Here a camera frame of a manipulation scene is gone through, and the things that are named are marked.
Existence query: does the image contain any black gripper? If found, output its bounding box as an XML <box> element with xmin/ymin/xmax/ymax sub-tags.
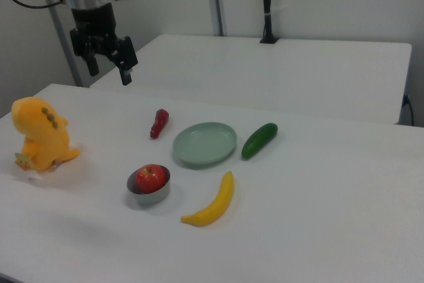
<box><xmin>69</xmin><ymin>2</ymin><xmax>139</xmax><ymax>86</ymax></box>

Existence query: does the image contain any red apple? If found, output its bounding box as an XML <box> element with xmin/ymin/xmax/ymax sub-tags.
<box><xmin>135</xmin><ymin>163</ymin><xmax>167</xmax><ymax>195</ymax></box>

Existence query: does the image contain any grey bowl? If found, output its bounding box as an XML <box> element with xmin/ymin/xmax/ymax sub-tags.
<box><xmin>126</xmin><ymin>164</ymin><xmax>172</xmax><ymax>206</ymax></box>

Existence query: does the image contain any red chili pepper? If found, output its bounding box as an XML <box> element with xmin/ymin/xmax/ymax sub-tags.
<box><xmin>149</xmin><ymin>108</ymin><xmax>170</xmax><ymax>140</ymax></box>

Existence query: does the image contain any orange plush dinosaur toy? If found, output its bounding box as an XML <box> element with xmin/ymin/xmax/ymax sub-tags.
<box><xmin>11</xmin><ymin>96</ymin><xmax>81</xmax><ymax>174</ymax></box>

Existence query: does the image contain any pale green plate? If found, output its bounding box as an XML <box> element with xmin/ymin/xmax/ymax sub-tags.
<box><xmin>172</xmin><ymin>121</ymin><xmax>239</xmax><ymax>166</ymax></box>

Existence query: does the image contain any green cucumber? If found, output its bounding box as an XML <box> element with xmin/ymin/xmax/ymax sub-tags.
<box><xmin>240</xmin><ymin>122</ymin><xmax>279</xmax><ymax>160</ymax></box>

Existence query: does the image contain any yellow banana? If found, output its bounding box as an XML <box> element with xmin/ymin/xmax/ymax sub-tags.
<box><xmin>180</xmin><ymin>170</ymin><xmax>235</xmax><ymax>228</ymax></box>

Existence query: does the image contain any black cable at table edge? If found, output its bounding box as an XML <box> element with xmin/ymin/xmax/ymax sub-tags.
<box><xmin>401</xmin><ymin>93</ymin><xmax>415</xmax><ymax>127</ymax></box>

